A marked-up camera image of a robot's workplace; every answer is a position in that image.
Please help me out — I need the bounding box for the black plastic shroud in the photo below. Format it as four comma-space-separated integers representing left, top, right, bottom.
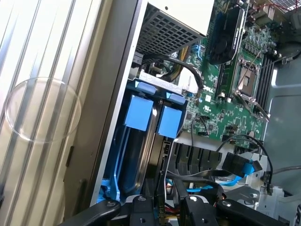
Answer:
173, 142, 223, 176

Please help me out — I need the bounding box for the green motherboard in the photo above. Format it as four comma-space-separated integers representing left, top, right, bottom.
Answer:
141, 0, 290, 146

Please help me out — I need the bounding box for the metal socket cover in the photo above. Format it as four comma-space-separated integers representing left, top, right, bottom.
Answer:
234, 90, 270, 122

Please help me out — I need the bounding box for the open PC case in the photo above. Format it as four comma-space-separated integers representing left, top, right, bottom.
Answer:
63, 0, 301, 226

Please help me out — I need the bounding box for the blue drive caddy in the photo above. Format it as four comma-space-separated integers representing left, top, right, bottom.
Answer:
94, 70, 189, 205

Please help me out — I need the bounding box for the clear round dish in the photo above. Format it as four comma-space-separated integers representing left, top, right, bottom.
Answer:
4, 76, 82, 144

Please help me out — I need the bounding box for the CPU socket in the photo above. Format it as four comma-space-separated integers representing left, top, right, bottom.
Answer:
232, 56, 261, 95

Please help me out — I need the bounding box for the black graphics card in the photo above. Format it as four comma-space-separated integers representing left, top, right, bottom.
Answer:
208, 0, 247, 65

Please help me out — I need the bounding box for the grey power supply unit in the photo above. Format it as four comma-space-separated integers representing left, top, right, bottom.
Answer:
135, 0, 214, 57

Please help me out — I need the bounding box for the braided power wire bundle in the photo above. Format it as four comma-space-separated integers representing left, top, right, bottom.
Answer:
143, 44, 205, 90

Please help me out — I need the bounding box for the looped black wire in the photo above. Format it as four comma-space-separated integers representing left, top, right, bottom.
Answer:
281, 49, 301, 62

